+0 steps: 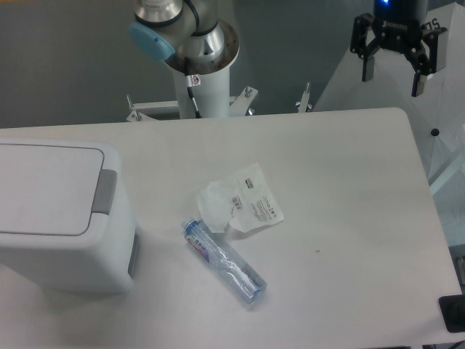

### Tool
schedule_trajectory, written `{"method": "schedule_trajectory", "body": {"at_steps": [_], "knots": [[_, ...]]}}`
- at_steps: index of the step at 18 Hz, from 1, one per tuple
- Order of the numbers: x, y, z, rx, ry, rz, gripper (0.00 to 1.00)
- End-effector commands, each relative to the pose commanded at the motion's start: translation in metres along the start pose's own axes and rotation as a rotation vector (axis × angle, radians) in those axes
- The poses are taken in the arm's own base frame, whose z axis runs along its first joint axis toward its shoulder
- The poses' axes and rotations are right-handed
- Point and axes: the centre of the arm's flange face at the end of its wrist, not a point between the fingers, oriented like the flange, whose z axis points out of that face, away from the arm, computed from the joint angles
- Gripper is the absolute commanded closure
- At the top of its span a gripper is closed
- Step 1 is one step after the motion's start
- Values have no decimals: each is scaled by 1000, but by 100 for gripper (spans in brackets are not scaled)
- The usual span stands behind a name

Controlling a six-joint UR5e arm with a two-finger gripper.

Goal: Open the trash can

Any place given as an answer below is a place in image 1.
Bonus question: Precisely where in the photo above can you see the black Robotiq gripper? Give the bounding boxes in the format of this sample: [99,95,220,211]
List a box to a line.
[349,0,448,97]

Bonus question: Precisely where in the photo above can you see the white trash can grey latch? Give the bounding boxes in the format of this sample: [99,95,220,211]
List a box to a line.
[0,137,142,295]

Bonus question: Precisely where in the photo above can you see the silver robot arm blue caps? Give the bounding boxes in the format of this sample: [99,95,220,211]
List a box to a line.
[129,1,448,97]

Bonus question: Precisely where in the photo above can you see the white Superior umbrella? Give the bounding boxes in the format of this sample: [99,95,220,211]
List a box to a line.
[315,3,464,191]

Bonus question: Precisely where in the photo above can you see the crumpled white plastic wrapper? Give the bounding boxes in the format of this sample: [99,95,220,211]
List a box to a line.
[197,163,284,233]

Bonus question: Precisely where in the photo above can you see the black device at table edge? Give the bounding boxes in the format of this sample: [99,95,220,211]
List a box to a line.
[438,294,465,333]

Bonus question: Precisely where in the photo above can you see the clear plastic water bottle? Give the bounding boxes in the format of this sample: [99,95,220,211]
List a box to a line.
[182,217,267,305]

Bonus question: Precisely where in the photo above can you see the white metal base frame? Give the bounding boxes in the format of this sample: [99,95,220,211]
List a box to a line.
[125,81,314,122]

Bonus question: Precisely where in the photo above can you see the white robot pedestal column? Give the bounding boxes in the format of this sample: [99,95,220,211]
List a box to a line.
[165,20,240,97]

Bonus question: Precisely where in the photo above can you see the black cable on pedestal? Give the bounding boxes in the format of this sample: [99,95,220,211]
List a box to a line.
[182,57,202,119]

